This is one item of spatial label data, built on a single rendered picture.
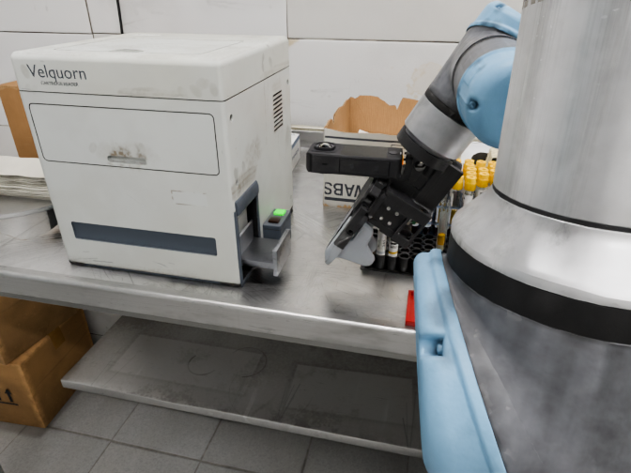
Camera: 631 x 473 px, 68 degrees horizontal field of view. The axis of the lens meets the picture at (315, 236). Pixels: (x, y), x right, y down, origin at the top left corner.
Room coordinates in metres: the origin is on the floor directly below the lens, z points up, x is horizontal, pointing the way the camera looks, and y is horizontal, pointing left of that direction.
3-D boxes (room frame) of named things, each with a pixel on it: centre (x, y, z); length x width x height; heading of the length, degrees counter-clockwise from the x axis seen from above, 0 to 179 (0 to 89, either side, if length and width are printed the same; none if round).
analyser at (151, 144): (0.70, 0.19, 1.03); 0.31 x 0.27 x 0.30; 77
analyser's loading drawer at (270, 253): (0.59, 0.14, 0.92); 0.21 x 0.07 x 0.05; 77
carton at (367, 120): (0.92, -0.16, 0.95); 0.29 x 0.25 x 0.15; 167
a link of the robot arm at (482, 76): (0.41, -0.18, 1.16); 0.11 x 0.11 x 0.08; 81
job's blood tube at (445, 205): (0.60, -0.19, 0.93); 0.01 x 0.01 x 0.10
